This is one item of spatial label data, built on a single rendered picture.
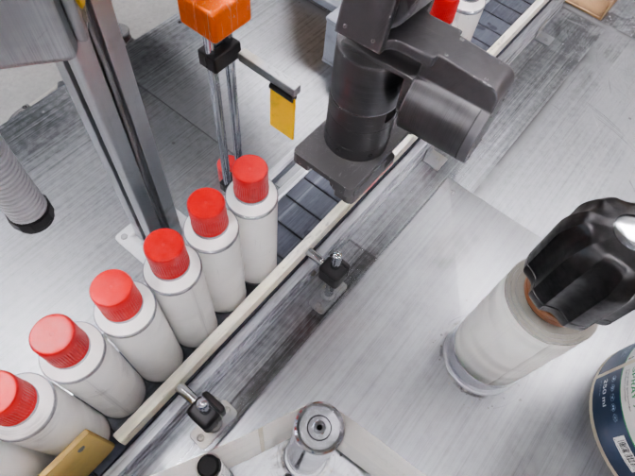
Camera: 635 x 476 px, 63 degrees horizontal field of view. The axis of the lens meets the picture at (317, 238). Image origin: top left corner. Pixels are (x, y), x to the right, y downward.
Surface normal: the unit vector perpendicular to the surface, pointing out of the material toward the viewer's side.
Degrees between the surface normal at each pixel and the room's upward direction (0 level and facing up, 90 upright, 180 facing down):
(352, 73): 90
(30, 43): 90
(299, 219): 0
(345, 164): 0
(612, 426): 90
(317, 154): 0
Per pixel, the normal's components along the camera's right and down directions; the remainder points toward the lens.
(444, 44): 0.18, -0.61
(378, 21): -0.55, 0.59
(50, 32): 0.28, 0.85
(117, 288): 0.03, -0.50
